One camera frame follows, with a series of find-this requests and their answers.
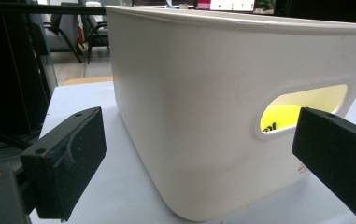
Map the white plastic bin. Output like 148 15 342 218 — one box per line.
105 5 356 222

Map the grey chair with black legs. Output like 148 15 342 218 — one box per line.
43 2 85 64

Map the black glass-edged cabinet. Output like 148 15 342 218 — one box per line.
0 12 59 157

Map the black metal bar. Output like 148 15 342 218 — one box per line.
0 1 107 16

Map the black monitor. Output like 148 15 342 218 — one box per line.
273 0 356 25

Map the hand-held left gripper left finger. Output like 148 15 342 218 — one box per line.
20 105 107 222

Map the white board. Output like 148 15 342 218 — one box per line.
209 0 256 13

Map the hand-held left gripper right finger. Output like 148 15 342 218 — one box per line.
292 106 356 224

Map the green plant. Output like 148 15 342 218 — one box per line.
254 0 275 15

